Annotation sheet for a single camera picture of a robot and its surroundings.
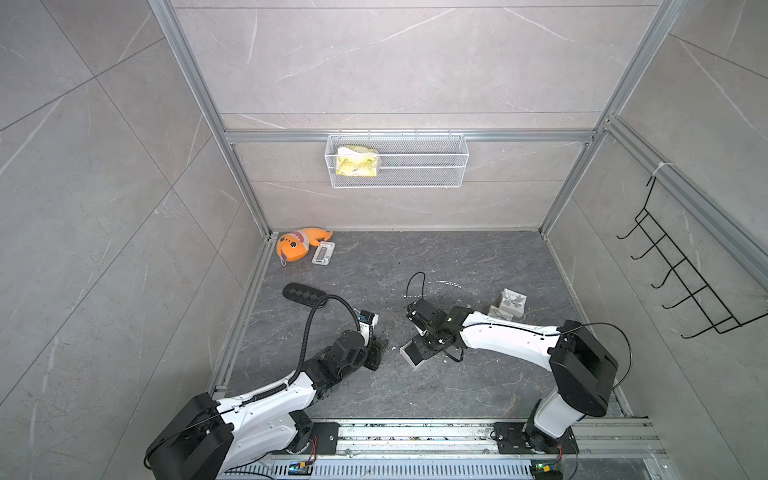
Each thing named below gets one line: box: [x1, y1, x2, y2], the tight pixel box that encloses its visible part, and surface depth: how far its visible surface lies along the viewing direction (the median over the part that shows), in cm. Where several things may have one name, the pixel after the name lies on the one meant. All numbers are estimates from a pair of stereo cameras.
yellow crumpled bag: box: [336, 145, 379, 177], surface depth 87 cm
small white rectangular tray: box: [311, 241, 336, 265], surface depth 113 cm
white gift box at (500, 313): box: [487, 304, 514, 321], surface depth 95 cm
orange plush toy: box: [276, 228, 334, 267], surface depth 109 cm
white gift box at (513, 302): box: [499, 288, 527, 318], surface depth 97 cm
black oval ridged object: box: [282, 282, 325, 307], surface depth 100 cm
